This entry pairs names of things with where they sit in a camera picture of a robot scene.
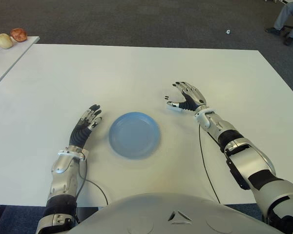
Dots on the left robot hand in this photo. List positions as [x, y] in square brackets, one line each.
[80, 136]

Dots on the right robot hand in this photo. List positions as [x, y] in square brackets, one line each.
[196, 98]

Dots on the white charger with prongs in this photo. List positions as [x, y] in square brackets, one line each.
[166, 98]

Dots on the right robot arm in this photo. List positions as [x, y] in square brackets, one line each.
[249, 161]

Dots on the blue round plate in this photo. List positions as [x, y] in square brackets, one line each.
[135, 135]

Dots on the white side table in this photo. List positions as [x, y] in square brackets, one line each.
[9, 58]

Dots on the grey robot torso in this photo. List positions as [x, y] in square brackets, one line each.
[161, 214]

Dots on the reddish brown bread roll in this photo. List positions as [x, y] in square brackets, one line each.
[19, 35]

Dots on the seated person in jeans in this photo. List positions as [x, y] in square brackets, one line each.
[285, 17]

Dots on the beige round bread roll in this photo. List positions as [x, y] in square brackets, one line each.
[4, 41]

